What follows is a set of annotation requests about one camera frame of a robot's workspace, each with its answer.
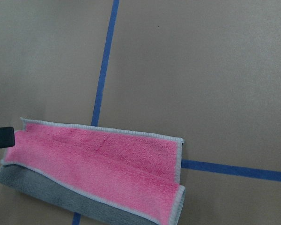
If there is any blue tape line lengthwise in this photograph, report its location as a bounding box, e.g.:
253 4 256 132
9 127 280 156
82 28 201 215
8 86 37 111
71 0 120 225

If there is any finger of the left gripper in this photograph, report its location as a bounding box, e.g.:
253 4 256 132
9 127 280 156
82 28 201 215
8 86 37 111
0 127 15 149

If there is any pink towel with grey back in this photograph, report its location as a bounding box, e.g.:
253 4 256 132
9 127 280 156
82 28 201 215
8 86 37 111
0 119 185 225

